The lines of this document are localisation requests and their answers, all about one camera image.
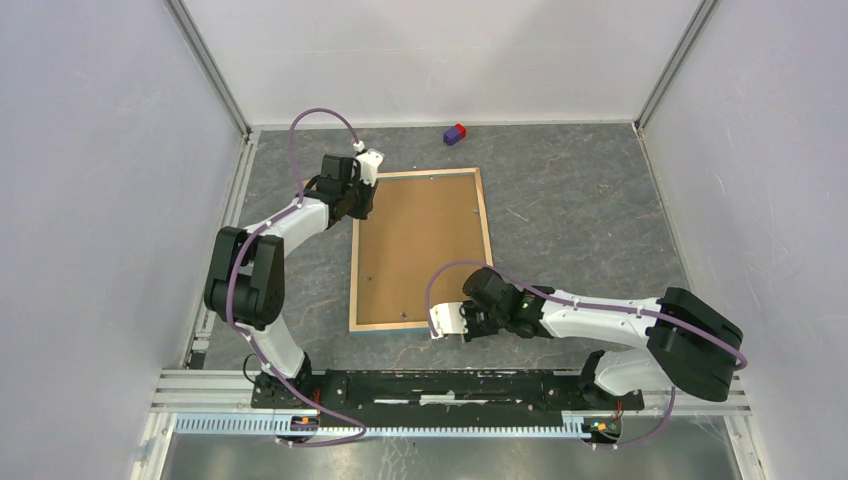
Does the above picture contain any brown frame backing board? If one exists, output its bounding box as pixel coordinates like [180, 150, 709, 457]
[356, 174, 488, 326]

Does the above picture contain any blue wooden picture frame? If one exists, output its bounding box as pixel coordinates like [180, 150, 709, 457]
[348, 167, 495, 335]

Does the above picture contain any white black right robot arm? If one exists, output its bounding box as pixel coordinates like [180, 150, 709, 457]
[460, 267, 746, 408]

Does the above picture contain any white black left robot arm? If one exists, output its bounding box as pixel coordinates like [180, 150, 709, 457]
[204, 149, 384, 408]

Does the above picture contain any red purple toy block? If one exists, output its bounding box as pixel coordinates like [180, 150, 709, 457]
[442, 123, 467, 146]

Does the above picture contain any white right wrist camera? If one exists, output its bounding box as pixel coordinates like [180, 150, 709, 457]
[428, 302, 468, 340]

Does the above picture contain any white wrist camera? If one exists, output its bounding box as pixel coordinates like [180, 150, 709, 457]
[428, 302, 468, 340]
[355, 149, 384, 187]

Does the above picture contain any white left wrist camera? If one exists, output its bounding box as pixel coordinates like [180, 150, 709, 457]
[355, 149, 384, 187]

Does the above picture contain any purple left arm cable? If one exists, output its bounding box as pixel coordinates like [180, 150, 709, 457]
[225, 107, 370, 448]

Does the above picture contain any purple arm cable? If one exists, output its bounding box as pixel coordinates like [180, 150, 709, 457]
[424, 259, 749, 450]
[225, 107, 370, 448]

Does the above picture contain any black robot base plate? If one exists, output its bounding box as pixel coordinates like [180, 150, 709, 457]
[251, 370, 645, 428]

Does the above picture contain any slotted cable duct rail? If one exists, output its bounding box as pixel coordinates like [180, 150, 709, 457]
[173, 413, 590, 440]

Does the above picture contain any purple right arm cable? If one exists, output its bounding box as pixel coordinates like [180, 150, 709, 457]
[424, 259, 749, 450]

